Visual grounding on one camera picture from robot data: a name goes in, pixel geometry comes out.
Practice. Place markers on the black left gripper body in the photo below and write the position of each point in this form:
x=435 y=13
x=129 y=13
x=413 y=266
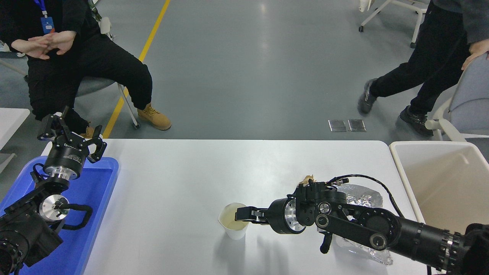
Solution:
x=67 y=158

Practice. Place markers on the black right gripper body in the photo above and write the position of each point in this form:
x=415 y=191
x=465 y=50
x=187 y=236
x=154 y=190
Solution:
x=277 y=215

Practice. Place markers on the white paper cup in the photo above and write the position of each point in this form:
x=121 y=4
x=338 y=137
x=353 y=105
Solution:
x=229 y=221

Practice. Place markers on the tan paper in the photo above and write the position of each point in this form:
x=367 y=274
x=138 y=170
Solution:
x=306 y=179

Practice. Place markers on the silver foil tray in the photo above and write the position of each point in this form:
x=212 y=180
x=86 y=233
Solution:
x=363 y=196

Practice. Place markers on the grey chair with white frame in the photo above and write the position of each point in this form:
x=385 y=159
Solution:
x=95 y=86
x=471 y=103
x=417 y=28

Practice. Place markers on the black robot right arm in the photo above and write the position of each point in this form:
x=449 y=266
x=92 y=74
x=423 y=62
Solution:
x=382 y=229

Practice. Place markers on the person's right hand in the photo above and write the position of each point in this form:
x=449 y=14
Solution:
x=28 y=47

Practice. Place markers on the person's left hand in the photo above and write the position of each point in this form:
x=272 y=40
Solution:
x=63 y=40

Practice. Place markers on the person's hand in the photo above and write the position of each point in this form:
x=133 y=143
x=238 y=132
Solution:
x=477 y=47

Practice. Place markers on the blue plastic tray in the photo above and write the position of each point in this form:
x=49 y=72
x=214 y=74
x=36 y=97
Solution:
x=91 y=198

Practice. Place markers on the small white side table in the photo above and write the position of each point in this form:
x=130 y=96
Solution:
x=11 y=122

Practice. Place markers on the person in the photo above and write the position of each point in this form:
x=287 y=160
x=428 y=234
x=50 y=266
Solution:
x=76 y=65
x=435 y=57

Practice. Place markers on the blue ID badge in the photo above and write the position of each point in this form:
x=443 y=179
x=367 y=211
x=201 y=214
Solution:
x=47 y=25

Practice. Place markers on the metal floor plate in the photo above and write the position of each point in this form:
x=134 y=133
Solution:
x=357 y=125
x=337 y=125

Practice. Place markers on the large pale plastic bin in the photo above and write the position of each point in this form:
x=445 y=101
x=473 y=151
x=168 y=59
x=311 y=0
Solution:
x=439 y=183

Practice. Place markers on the cream padded jacket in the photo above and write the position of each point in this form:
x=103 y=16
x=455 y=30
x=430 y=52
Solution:
x=365 y=4

